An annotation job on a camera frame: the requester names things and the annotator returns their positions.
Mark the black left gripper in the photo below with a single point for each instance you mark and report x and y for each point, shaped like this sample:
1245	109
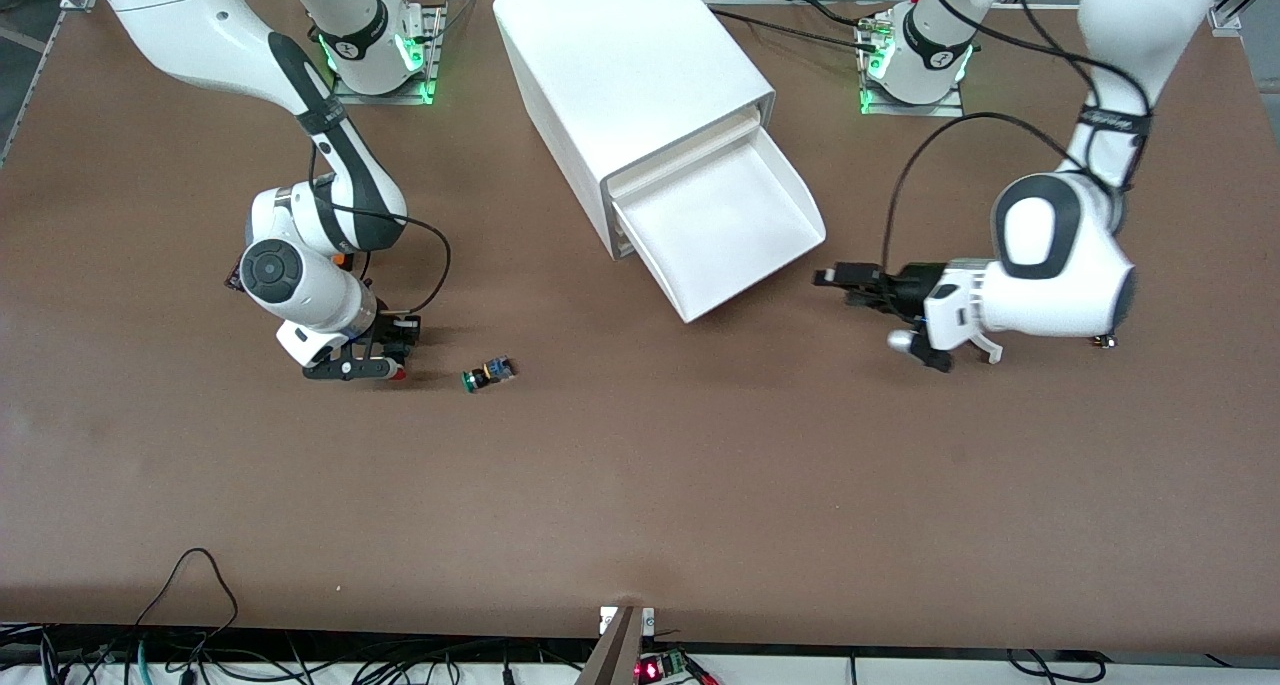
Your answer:
908	289

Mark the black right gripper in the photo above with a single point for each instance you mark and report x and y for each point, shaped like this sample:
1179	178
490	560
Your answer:
392	329

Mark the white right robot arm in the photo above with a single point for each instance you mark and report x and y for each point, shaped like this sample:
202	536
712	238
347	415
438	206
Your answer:
300	275

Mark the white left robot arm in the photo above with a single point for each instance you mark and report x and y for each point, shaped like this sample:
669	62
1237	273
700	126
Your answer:
1060	265

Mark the green push button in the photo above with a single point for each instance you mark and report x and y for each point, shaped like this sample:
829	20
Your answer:
488	373

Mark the white drawer cabinet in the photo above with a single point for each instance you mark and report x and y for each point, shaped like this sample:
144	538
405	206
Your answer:
620	55

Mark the small black contact block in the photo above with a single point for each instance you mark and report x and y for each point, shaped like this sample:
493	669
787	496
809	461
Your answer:
232	280

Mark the circuit board with red light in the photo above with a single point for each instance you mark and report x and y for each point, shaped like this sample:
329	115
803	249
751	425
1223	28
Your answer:
650	670

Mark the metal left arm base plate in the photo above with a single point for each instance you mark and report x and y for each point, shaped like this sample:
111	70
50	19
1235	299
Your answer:
910	110

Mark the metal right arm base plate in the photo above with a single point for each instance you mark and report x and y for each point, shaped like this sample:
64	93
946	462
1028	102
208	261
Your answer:
380	98

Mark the wooden camera post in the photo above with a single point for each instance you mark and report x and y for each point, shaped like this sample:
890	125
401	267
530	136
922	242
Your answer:
615	655

